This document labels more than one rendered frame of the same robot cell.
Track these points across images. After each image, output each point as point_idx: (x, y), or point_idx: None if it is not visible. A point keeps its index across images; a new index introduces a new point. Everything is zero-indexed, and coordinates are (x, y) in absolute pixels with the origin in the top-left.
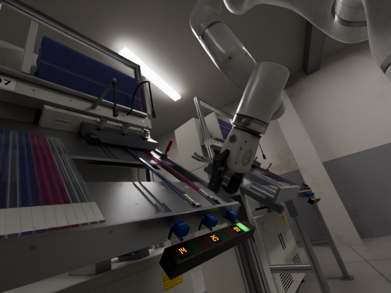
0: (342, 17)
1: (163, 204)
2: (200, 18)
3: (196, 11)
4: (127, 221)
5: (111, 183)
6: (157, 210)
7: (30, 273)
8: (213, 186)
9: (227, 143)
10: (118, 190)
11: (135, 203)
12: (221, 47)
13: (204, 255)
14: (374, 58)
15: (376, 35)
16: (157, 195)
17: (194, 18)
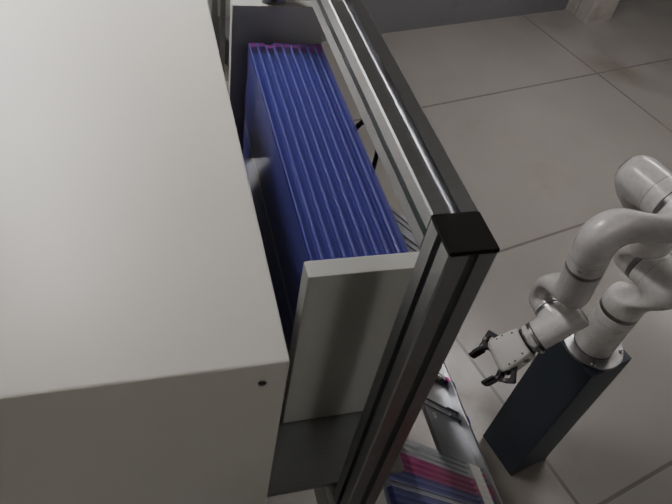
0: (630, 275)
1: (448, 408)
2: (602, 266)
3: (610, 254)
4: (483, 457)
5: (436, 430)
6: (452, 418)
7: None
8: (489, 385)
9: (520, 363)
10: (442, 431)
11: (452, 431)
12: (583, 302)
13: None
14: (608, 304)
15: (622, 308)
16: (434, 397)
17: (601, 259)
